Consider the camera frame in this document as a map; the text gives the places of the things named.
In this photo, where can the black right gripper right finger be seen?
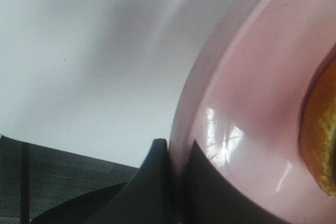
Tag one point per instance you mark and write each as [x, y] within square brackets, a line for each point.
[260, 189]

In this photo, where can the burger with lettuce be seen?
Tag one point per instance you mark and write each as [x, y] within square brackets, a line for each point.
[317, 132]

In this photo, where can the pink round plate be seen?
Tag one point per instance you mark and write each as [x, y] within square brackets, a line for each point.
[249, 83]

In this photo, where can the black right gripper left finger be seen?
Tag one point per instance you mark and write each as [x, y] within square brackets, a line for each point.
[144, 199]

